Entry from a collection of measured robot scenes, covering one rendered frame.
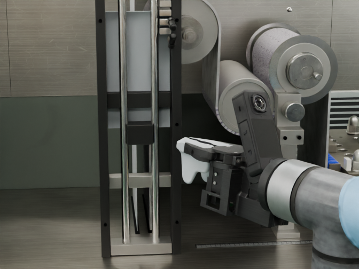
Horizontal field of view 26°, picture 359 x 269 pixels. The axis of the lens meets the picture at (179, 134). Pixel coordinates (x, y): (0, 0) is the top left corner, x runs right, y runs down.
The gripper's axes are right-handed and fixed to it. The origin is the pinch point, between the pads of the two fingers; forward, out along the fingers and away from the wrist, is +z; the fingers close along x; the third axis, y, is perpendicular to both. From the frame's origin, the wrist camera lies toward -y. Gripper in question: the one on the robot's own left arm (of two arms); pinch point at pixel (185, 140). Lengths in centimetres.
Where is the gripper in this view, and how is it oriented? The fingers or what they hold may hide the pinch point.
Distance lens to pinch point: 111.2
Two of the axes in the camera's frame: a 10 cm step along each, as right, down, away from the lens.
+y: -1.1, 9.8, 1.5
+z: -6.2, -1.9, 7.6
